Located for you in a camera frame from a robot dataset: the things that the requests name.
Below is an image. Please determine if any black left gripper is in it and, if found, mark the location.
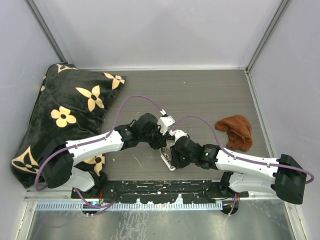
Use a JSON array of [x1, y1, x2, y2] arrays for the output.
[[139, 122, 169, 151]]

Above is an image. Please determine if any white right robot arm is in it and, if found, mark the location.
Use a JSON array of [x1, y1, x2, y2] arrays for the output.
[[169, 130, 307, 205]]

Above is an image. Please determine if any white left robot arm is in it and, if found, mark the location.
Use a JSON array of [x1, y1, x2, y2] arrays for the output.
[[37, 113, 175, 198]]

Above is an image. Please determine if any orange brown cloth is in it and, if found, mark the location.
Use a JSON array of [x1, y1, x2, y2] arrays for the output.
[[215, 114, 253, 152]]

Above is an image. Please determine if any black floral cushion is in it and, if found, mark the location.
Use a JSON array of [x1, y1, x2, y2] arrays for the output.
[[10, 62, 126, 189]]

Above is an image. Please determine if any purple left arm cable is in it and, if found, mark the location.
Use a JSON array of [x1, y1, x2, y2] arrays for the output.
[[34, 95, 168, 193]]

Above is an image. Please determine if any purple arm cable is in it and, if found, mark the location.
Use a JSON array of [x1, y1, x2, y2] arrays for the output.
[[172, 116, 315, 186], [34, 95, 168, 193]]

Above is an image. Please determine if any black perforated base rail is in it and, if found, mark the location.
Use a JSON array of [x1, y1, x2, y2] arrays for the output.
[[70, 179, 236, 206]]

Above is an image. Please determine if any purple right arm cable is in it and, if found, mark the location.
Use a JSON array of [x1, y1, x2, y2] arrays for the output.
[[172, 116, 315, 186]]

